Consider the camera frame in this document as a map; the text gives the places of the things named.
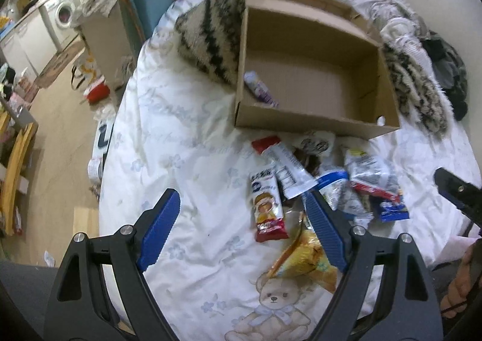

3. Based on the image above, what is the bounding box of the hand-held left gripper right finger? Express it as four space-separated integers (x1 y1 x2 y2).
303 190 443 341

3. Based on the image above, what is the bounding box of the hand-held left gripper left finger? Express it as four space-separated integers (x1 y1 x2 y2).
43 188 181 341

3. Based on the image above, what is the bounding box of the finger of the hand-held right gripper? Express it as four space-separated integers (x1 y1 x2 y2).
433 167 482 229

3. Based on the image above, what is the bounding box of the yellow blue cartoon snack bag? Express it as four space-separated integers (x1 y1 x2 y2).
269 209 340 293

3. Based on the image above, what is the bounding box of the long white red snack packet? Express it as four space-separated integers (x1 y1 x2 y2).
252 136 318 199

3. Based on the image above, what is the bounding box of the dark sausage packet white label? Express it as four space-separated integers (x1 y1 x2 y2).
294 130 336 172

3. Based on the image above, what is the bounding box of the brown cardboard box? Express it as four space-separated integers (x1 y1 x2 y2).
233 0 400 140

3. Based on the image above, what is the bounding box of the person's right hand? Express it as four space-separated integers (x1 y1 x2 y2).
440 239 482 321

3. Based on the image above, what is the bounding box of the white patterned snack packet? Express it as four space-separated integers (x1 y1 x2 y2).
339 190 373 230

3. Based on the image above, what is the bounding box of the blue white snack packet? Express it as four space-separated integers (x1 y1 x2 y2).
315 171 351 211

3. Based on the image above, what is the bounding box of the red white cartoon snack packet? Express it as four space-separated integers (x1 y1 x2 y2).
249 171 289 244

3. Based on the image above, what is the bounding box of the small dark blue snack packet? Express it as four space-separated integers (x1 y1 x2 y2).
378 198 410 223

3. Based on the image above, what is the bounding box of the grey white red snack packet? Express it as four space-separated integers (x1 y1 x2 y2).
343 147 402 202

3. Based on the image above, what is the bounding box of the flat cardboard piece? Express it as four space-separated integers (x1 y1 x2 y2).
73 205 100 236

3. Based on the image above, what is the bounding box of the white bear print duvet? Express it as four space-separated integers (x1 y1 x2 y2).
99 0 482 341

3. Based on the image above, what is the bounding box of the white black shoe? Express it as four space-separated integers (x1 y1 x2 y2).
92 120 115 161

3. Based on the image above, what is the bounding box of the dark camouflage garment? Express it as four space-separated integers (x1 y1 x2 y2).
424 34 469 121

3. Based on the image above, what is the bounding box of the red bag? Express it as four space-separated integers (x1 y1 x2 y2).
83 77 111 104

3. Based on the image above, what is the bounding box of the purple snack packet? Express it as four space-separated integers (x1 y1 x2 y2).
243 70 280 108

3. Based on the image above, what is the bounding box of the yellow wooden rack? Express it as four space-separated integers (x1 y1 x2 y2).
0 111 38 238

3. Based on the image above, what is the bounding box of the large brown cardboard carton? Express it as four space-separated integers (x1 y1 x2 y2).
81 0 146 89

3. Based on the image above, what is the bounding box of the brown doormat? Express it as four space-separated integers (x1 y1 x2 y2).
36 40 85 87

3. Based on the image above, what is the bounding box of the striped fuzzy blanket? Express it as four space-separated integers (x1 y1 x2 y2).
175 0 450 138

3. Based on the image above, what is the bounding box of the white cabinet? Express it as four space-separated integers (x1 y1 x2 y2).
0 10 57 76

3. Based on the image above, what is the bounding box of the white washing machine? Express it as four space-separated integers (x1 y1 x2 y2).
41 0 78 52

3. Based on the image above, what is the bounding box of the shopping bag with black handles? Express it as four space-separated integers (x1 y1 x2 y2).
71 55 99 91

